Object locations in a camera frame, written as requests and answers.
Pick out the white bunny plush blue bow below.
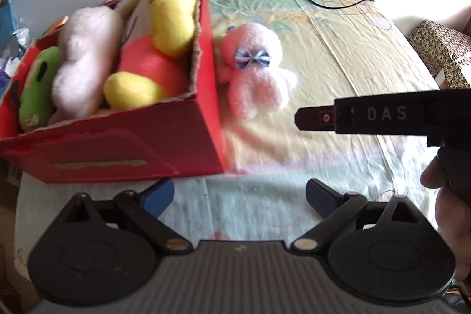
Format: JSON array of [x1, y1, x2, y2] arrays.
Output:
[[219, 23, 299, 120]]

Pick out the red cardboard box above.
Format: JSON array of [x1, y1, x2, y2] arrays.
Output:
[[0, 0, 228, 184]]

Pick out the white fluffy plush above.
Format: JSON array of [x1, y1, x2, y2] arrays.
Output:
[[49, 6, 125, 124]]

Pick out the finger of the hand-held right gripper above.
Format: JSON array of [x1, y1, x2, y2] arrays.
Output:
[[295, 106, 336, 133]]

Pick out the yellow tiger plush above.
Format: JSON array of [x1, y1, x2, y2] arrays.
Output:
[[102, 0, 218, 111]]

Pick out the leopard print cloth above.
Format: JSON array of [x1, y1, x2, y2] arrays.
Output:
[[408, 19, 471, 91]]

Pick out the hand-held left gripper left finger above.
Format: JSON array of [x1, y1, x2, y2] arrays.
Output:
[[60, 178, 193, 255]]

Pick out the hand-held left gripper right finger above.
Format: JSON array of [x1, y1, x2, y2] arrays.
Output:
[[290, 178, 424, 255]]

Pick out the green plush toy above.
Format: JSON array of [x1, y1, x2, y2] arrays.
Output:
[[18, 46, 64, 133]]

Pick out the person's right hand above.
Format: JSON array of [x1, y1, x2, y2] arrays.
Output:
[[420, 156, 471, 282]]

